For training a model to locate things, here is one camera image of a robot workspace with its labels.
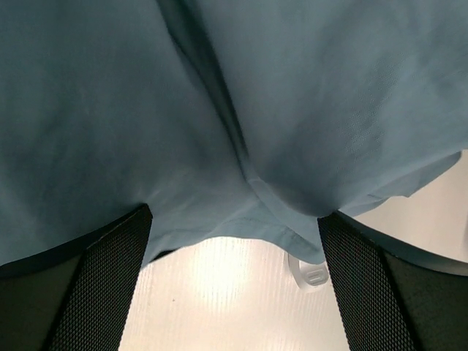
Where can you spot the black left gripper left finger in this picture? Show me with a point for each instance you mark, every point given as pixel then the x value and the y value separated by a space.
pixel 75 296

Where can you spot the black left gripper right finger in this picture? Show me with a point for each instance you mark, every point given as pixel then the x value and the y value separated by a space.
pixel 393 295

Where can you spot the grey blue t shirt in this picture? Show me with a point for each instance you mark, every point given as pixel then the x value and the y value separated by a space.
pixel 249 119

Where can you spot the silver white clothes rack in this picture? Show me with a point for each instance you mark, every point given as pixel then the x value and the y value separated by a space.
pixel 308 277

